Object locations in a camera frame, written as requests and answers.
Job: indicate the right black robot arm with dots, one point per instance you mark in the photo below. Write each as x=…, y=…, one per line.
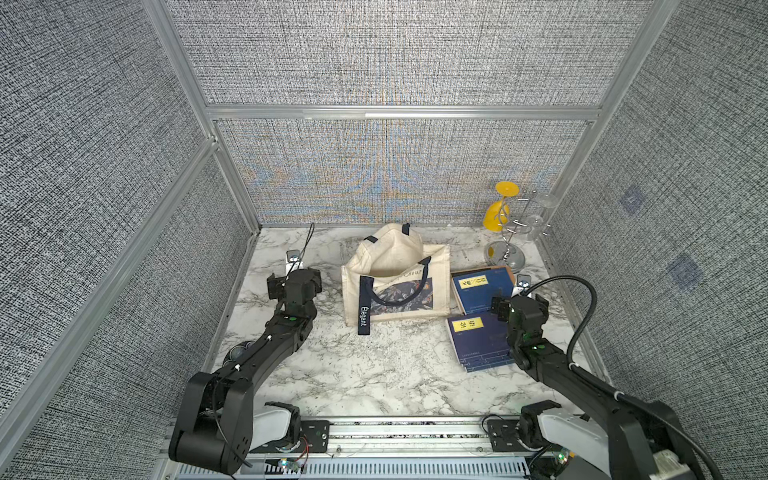
x=618, y=434

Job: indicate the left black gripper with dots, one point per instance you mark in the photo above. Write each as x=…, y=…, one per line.
x=275, y=288

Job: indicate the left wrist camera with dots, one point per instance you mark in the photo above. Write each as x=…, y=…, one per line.
x=294, y=260

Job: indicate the cream canvas tote bag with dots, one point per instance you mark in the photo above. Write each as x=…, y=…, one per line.
x=395, y=275

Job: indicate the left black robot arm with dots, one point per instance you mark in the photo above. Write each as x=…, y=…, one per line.
x=214, y=426

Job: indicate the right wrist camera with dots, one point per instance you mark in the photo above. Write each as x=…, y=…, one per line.
x=523, y=284

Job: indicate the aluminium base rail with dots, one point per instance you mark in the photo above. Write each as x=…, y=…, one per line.
x=407, y=447

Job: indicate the dark round cup cluster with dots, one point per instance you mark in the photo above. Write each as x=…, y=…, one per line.
x=236, y=352

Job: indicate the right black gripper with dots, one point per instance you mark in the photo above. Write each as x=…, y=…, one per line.
x=501, y=304

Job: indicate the clear wine glass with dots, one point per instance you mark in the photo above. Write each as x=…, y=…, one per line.
x=536, y=221

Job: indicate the yellow wine glass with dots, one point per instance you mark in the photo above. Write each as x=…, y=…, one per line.
x=501, y=213

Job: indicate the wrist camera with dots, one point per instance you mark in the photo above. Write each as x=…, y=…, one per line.
x=523, y=284
x=294, y=260

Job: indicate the blue book stack in bag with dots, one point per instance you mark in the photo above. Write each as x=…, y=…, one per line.
x=479, y=341

